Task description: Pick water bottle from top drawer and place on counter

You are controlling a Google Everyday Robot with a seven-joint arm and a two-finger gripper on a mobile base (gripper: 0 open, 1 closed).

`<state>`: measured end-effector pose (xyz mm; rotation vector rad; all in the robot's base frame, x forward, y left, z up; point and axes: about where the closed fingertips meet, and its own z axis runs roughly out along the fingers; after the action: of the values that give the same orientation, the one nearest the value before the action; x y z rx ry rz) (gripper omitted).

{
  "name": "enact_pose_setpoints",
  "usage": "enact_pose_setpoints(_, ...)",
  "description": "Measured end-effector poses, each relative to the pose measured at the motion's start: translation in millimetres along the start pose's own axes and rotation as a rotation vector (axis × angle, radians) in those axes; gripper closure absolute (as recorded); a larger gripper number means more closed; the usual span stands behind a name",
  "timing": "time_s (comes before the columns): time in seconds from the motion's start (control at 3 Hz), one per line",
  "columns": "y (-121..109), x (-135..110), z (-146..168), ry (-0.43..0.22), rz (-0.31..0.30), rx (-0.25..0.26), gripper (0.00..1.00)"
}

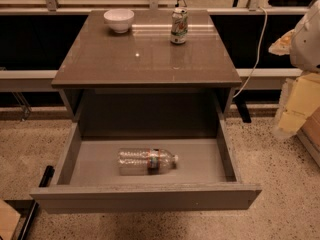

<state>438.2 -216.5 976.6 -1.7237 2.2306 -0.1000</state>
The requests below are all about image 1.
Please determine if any white ceramic bowl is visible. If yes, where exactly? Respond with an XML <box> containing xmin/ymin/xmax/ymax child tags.
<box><xmin>104</xmin><ymin>9</ymin><xmax>135</xmax><ymax>33</ymax></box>

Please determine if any black metal floor frame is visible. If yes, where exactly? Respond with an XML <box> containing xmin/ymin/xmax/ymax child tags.
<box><xmin>5</xmin><ymin>165</ymin><xmax>55</xmax><ymax>240</ymax></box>

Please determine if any wooden board at corner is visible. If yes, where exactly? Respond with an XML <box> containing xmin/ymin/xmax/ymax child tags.
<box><xmin>0</xmin><ymin>200</ymin><xmax>20</xmax><ymax>240</ymax></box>

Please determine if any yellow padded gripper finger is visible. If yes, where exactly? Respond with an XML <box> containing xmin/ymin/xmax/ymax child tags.
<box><xmin>268</xmin><ymin>30</ymin><xmax>294</xmax><ymax>56</ymax></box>
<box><xmin>273</xmin><ymin>73</ymin><xmax>320</xmax><ymax>139</ymax></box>

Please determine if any clear plastic water bottle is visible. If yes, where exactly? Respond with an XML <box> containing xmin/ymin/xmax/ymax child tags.
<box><xmin>118</xmin><ymin>148</ymin><xmax>178</xmax><ymax>176</ymax></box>

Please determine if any grey horizontal rail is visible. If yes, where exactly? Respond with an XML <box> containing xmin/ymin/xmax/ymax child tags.
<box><xmin>0</xmin><ymin>68</ymin><xmax>302</xmax><ymax>92</ymax></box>

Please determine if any white power cable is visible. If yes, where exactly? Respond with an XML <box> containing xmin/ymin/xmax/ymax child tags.
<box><xmin>232</xmin><ymin>6</ymin><xmax>269</xmax><ymax>100</ymax></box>

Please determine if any grey cabinet with glossy top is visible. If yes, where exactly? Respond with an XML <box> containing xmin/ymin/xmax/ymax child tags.
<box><xmin>52</xmin><ymin>10</ymin><xmax>240</xmax><ymax>124</ymax></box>

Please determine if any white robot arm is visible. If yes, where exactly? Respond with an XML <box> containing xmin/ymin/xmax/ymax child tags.
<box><xmin>268</xmin><ymin>1</ymin><xmax>320</xmax><ymax>139</ymax></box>

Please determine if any green white soda can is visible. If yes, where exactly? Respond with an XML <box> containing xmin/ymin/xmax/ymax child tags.
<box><xmin>170</xmin><ymin>7</ymin><xmax>188</xmax><ymax>44</ymax></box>

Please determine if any brown cardboard box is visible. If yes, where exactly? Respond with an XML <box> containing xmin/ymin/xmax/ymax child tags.
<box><xmin>302</xmin><ymin>107</ymin><xmax>320</xmax><ymax>147</ymax></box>

